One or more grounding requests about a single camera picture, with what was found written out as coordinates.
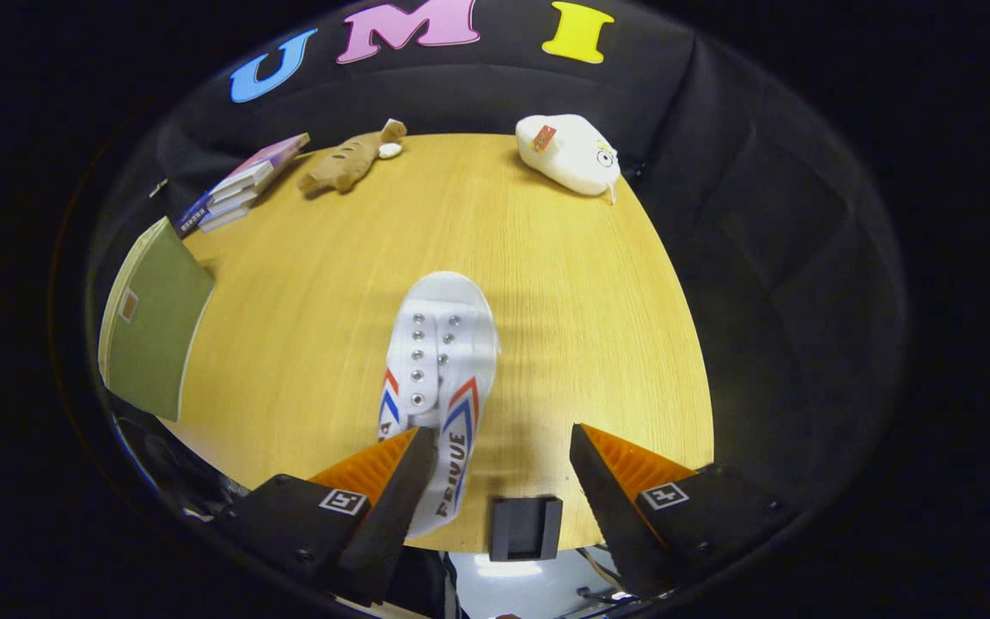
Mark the white plush toy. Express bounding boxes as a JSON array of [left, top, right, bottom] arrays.
[[515, 113, 622, 203]]

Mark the white canvas shoe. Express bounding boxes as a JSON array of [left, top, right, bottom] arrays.
[[377, 271, 501, 540]]

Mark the blue book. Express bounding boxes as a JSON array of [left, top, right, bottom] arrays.
[[172, 191, 214, 238]]

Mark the white paperback book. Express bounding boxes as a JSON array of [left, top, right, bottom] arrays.
[[205, 181, 262, 216], [197, 199, 254, 234]]

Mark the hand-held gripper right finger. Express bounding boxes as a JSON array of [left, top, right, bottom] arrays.
[[569, 422, 802, 601]]

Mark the brown plush toy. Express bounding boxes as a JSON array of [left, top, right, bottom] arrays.
[[297, 119, 408, 196]]

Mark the pink book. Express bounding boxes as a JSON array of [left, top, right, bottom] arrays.
[[207, 132, 311, 200]]

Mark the green fabric storage box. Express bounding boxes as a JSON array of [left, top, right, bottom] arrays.
[[98, 217, 217, 422]]

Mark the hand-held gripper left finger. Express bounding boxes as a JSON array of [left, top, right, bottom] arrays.
[[218, 426, 437, 608]]

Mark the small black bracket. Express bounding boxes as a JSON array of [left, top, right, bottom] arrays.
[[490, 495, 564, 562]]

